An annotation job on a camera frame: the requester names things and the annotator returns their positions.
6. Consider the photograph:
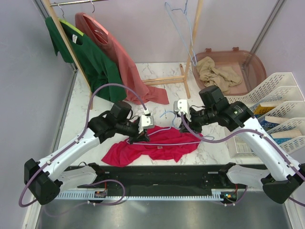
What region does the green t shirt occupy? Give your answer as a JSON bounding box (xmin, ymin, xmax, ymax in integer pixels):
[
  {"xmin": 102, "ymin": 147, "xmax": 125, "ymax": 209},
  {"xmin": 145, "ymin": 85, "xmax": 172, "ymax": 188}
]
[{"xmin": 45, "ymin": 17, "xmax": 122, "ymax": 92}]

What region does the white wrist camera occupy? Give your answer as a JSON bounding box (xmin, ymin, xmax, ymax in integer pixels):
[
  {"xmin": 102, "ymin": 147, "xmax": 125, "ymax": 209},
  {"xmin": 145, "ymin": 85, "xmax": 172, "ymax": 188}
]
[
  {"xmin": 139, "ymin": 108, "xmax": 154, "ymax": 133},
  {"xmin": 173, "ymin": 99, "xmax": 191, "ymax": 121}
]

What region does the salmon pink t shirt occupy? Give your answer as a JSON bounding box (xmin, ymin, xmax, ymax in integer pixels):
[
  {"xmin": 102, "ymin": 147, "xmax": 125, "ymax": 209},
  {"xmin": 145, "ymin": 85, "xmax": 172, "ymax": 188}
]
[{"xmin": 74, "ymin": 12, "xmax": 169, "ymax": 104}]

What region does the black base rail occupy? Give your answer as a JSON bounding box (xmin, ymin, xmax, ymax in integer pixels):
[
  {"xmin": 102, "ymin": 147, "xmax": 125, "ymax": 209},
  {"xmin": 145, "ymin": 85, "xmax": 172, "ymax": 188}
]
[{"xmin": 66, "ymin": 165, "xmax": 265, "ymax": 191}]

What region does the pink translucent laundry basket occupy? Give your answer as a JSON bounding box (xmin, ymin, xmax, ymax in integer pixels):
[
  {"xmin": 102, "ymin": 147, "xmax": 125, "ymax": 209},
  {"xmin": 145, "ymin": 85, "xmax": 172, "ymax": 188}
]
[{"xmin": 192, "ymin": 47, "xmax": 267, "ymax": 96}]

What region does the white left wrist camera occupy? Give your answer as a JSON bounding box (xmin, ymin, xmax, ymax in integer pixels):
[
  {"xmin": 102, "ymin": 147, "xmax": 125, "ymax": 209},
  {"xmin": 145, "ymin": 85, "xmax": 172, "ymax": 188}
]
[{"xmin": 139, "ymin": 108, "xmax": 154, "ymax": 133}]

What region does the blue cover book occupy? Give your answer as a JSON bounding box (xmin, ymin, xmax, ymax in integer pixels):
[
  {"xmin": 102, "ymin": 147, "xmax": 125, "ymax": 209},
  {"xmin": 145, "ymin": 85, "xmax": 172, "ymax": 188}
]
[{"xmin": 259, "ymin": 116, "xmax": 289, "ymax": 131}]

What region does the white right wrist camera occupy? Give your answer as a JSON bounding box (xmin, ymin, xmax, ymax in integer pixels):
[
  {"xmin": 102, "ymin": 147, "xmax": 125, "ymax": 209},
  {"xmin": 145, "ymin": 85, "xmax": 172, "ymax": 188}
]
[{"xmin": 173, "ymin": 99, "xmax": 191, "ymax": 121}]

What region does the magenta t shirt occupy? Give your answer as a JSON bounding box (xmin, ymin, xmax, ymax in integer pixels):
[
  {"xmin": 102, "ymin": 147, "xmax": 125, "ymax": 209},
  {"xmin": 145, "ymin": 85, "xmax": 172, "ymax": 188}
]
[{"xmin": 102, "ymin": 126, "xmax": 199, "ymax": 167}]

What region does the wooden clothes rack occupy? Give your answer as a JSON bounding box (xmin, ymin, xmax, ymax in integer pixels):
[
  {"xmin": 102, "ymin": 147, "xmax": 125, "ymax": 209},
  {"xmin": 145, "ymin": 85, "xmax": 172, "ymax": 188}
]
[{"xmin": 43, "ymin": 0, "xmax": 191, "ymax": 104}]

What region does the light blue wire hanger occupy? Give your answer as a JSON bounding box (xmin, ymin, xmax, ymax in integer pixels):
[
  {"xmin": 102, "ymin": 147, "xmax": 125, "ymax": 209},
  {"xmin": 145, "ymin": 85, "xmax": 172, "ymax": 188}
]
[
  {"xmin": 164, "ymin": 0, "xmax": 199, "ymax": 66},
  {"xmin": 133, "ymin": 111, "xmax": 201, "ymax": 146}
]

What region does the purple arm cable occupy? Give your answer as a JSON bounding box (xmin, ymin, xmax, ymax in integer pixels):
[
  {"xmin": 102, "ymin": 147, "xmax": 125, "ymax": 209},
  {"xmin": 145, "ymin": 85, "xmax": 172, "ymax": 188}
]
[
  {"xmin": 180, "ymin": 112, "xmax": 305, "ymax": 208},
  {"xmin": 18, "ymin": 83, "xmax": 150, "ymax": 212}
]

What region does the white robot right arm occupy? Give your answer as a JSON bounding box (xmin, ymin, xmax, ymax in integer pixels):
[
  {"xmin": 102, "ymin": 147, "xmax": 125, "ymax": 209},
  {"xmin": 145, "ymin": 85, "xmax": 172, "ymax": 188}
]
[{"xmin": 173, "ymin": 86, "xmax": 305, "ymax": 204}]

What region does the light blue book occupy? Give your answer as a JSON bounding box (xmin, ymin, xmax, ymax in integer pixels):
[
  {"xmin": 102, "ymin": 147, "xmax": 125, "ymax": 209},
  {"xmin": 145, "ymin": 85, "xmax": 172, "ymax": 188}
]
[{"xmin": 270, "ymin": 129, "xmax": 302, "ymax": 144}]

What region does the beige crumpled garment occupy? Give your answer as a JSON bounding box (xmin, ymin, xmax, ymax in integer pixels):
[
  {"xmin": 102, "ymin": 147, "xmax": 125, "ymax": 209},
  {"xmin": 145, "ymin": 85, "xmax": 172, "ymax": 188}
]
[{"xmin": 196, "ymin": 57, "xmax": 242, "ymax": 93}]

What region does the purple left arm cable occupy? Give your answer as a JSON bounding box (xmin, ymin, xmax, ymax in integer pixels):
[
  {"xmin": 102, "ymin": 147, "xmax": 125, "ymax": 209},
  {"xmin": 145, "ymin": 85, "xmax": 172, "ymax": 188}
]
[{"xmin": 18, "ymin": 83, "xmax": 150, "ymax": 212}]

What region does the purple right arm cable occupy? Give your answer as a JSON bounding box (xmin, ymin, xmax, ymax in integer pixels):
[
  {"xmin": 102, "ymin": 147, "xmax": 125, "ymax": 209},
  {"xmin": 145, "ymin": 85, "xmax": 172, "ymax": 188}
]
[{"xmin": 180, "ymin": 112, "xmax": 305, "ymax": 208}]

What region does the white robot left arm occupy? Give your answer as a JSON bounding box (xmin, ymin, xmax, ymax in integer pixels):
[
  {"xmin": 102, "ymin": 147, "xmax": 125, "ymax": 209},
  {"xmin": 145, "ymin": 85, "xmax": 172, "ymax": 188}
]
[{"xmin": 24, "ymin": 101, "xmax": 154, "ymax": 205}]

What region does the white plastic file organizer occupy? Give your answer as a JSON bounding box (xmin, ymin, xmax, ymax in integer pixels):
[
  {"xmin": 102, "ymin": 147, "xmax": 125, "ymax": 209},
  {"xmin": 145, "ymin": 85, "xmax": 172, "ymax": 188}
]
[{"xmin": 227, "ymin": 73, "xmax": 305, "ymax": 154}]

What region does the white slotted cable duct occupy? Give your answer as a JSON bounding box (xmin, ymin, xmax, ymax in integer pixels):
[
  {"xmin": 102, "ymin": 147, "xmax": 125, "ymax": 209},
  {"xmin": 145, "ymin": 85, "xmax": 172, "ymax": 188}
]
[{"xmin": 56, "ymin": 187, "xmax": 235, "ymax": 200}]

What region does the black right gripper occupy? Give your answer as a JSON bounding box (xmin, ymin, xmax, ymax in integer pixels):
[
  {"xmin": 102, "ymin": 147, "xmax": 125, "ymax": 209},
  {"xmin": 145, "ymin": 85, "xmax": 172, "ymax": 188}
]
[{"xmin": 179, "ymin": 107, "xmax": 216, "ymax": 135}]

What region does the yellow blue book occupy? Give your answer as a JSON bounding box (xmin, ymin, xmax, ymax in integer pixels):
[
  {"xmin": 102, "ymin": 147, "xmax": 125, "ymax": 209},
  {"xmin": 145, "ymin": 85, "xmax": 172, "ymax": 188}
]
[{"xmin": 253, "ymin": 101, "xmax": 283, "ymax": 115}]

